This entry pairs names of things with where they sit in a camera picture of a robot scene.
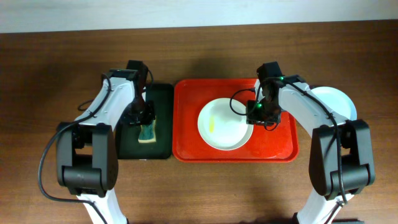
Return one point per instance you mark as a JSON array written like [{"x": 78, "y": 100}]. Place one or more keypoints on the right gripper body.
[{"x": 262, "y": 112}]

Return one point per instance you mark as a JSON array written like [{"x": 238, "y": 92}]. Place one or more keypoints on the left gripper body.
[{"x": 140, "y": 112}]

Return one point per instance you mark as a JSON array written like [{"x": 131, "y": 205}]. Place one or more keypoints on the green and yellow sponge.
[{"x": 147, "y": 133}]

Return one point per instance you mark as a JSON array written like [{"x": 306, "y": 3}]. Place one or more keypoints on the white plate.
[{"x": 221, "y": 124}]

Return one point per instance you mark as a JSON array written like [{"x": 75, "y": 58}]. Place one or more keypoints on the light blue plate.
[{"x": 337, "y": 101}]

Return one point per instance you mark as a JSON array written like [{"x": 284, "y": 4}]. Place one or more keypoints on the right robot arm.
[{"x": 341, "y": 160}]

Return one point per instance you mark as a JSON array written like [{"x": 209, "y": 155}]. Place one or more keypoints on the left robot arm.
[{"x": 87, "y": 159}]

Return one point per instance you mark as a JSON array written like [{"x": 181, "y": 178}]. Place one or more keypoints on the black plastic tray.
[{"x": 126, "y": 137}]

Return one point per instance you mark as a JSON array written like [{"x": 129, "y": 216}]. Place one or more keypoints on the red plastic tray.
[{"x": 191, "y": 95}]

